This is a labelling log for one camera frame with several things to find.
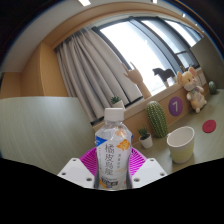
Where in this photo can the ceiling lights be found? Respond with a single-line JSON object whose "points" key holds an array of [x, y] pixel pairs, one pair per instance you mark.
{"points": [[84, 2]]}

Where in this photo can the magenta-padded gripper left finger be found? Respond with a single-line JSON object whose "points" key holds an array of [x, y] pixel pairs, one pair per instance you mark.
{"points": [[75, 170]]}

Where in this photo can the tall green cactus ornament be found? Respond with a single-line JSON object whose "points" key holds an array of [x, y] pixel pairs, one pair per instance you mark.
{"points": [[157, 118]]}

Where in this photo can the grey curtain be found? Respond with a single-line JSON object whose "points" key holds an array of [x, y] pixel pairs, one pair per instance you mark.
{"points": [[90, 70]]}

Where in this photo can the plush mouse toy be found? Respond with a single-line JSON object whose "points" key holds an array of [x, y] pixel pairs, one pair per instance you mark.
{"points": [[192, 87]]}

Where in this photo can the dark horse figurine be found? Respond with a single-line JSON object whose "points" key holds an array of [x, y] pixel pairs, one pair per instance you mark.
{"points": [[164, 74]]}

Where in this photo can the wooden hand model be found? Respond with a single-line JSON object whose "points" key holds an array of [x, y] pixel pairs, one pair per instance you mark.
{"points": [[136, 77]]}

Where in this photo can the purple round number sign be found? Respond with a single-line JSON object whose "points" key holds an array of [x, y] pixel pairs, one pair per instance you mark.
{"points": [[175, 106]]}

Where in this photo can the clear drink bottle white cap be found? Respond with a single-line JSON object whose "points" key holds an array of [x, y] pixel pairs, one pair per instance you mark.
{"points": [[113, 156]]}

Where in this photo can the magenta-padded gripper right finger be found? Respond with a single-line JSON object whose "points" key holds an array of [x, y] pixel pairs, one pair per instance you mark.
{"points": [[150, 170]]}

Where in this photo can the round green cactus ornament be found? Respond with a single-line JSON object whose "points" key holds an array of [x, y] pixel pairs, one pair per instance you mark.
{"points": [[212, 87]]}

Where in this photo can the white and yellow paper cup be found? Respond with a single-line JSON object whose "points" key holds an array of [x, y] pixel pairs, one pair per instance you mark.
{"points": [[181, 146]]}

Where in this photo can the small plant in white pot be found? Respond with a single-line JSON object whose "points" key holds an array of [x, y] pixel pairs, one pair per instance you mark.
{"points": [[146, 141], [117, 102]]}

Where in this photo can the flat round red coaster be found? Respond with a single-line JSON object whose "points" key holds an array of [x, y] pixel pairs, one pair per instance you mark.
{"points": [[209, 126]]}

